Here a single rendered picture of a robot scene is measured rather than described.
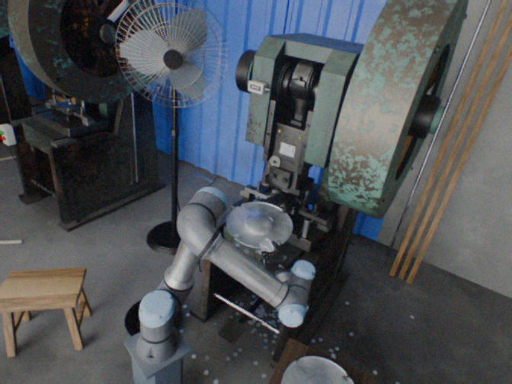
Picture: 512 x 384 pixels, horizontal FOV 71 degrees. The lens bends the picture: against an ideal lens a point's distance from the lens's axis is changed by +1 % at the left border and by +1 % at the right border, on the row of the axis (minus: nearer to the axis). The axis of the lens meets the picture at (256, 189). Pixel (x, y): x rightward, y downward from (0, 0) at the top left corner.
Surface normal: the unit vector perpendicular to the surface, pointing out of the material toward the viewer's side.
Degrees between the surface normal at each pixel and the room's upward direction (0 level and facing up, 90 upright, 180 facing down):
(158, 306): 7
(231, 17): 90
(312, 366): 0
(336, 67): 45
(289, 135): 90
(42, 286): 0
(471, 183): 90
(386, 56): 59
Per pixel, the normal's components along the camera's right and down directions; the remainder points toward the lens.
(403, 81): -0.43, -0.04
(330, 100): -0.53, 0.37
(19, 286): 0.12, -0.86
